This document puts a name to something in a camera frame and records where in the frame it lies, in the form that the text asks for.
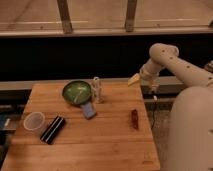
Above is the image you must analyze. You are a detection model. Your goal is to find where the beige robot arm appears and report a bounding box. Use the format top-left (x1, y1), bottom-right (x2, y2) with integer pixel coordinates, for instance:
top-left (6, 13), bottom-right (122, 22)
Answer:
top-left (127, 43), bottom-right (213, 171)

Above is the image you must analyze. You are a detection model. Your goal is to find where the clear plastic bottle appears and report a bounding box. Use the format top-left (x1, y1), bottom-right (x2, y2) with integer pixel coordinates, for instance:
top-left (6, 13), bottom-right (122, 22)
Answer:
top-left (92, 77), bottom-right (103, 103)

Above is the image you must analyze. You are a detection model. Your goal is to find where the dark red object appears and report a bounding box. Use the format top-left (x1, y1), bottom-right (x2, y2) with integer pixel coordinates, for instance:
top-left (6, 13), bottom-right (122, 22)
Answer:
top-left (131, 109), bottom-right (139, 130)

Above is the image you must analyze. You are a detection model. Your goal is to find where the blue sponge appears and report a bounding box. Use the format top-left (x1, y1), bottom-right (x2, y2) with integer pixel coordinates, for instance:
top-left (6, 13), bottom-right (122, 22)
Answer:
top-left (81, 102), bottom-right (96, 119)

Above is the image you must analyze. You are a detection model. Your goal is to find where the green bowl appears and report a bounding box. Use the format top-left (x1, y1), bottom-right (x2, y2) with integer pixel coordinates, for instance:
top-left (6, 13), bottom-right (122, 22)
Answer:
top-left (62, 80), bottom-right (92, 106)

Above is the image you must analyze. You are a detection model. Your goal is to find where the wooden table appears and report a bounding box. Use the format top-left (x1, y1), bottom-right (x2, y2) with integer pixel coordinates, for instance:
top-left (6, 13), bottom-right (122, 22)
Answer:
top-left (1, 81), bottom-right (160, 171)

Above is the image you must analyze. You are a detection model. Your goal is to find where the clear plastic cup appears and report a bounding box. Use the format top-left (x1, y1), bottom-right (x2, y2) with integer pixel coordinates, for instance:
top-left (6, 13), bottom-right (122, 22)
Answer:
top-left (23, 112), bottom-right (46, 134)

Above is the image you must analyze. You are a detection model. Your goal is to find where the right metal post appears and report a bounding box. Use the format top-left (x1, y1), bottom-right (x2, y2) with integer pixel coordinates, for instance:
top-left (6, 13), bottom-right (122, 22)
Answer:
top-left (124, 0), bottom-right (137, 32)

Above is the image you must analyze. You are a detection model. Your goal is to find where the metal post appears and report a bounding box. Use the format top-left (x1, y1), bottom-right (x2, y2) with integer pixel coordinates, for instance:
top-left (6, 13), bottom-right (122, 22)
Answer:
top-left (57, 0), bottom-right (73, 34)
top-left (124, 0), bottom-right (137, 32)

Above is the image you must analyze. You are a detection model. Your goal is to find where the left metal post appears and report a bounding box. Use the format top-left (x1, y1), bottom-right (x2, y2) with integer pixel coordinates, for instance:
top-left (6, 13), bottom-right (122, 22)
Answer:
top-left (57, 0), bottom-right (73, 34)

